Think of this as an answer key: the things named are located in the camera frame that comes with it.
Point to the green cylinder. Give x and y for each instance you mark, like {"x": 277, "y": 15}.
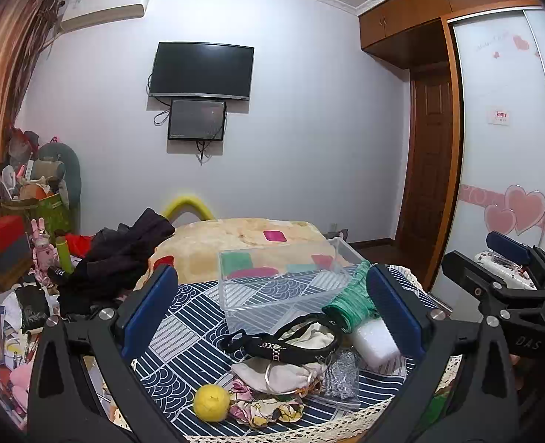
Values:
{"x": 63, "y": 256}

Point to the red box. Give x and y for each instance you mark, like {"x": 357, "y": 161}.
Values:
{"x": 4, "y": 228}

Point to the small wall monitor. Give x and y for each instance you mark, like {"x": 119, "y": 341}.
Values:
{"x": 196, "y": 117}

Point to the green knitted cloth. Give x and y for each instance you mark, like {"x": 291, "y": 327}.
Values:
{"x": 351, "y": 307}

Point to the white air conditioner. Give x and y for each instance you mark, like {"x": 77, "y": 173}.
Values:
{"x": 101, "y": 9}

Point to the wall television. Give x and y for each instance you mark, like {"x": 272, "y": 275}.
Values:
{"x": 200, "y": 69}

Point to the red white label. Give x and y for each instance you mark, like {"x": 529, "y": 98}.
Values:
{"x": 500, "y": 116}

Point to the red cloth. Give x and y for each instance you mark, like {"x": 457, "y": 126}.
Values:
{"x": 80, "y": 244}

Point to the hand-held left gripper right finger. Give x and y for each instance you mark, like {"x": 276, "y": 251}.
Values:
{"x": 392, "y": 309}

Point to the pile of papers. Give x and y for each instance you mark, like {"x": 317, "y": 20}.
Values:
{"x": 4, "y": 332}

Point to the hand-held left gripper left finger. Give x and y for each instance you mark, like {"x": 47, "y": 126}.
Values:
{"x": 152, "y": 304}

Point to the black clothes pile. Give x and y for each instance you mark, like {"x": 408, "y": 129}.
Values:
{"x": 110, "y": 263}

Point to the green gift bag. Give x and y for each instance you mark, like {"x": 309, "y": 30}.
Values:
{"x": 53, "y": 214}

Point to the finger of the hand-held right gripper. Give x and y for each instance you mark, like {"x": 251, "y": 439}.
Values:
{"x": 508, "y": 244}
{"x": 466, "y": 272}

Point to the clear plastic box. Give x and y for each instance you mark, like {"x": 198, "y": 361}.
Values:
{"x": 272, "y": 295}

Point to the wooden overhead cabinet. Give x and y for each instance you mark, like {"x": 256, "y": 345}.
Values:
{"x": 392, "y": 23}

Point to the white foam block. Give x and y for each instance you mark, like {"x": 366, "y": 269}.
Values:
{"x": 374, "y": 339}

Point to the pink rabbit toy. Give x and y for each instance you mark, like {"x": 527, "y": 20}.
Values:
{"x": 43, "y": 251}

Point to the white power strip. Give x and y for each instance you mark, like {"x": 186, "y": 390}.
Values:
{"x": 501, "y": 267}

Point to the yellow curved foam tube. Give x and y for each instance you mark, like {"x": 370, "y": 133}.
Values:
{"x": 189, "y": 200}

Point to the wooden door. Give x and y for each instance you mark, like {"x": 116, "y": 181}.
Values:
{"x": 431, "y": 147}

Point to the beige printed blanket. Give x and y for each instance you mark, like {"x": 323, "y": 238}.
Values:
{"x": 235, "y": 235}

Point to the black studded belt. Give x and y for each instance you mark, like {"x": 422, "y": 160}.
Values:
{"x": 272, "y": 350}

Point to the striped orange curtain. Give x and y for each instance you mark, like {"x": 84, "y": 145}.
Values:
{"x": 4, "y": 78}

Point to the yellow soft ball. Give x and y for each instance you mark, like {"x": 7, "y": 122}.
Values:
{"x": 212, "y": 404}

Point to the heart print wardrobe door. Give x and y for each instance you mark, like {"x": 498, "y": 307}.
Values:
{"x": 498, "y": 157}

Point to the grey green plush cushion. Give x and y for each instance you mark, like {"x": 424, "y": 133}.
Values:
{"x": 67, "y": 161}

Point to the navy white patterned tablecloth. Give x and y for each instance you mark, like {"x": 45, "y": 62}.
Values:
{"x": 184, "y": 341}

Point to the cream cloth pouch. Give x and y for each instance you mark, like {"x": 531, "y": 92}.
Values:
{"x": 309, "y": 334}

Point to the bag of silver scrubbers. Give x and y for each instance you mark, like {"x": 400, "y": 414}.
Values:
{"x": 341, "y": 376}

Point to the floral scrunchie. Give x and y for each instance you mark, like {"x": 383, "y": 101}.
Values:
{"x": 263, "y": 410}

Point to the pile of toys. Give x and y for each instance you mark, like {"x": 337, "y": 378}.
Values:
{"x": 23, "y": 170}

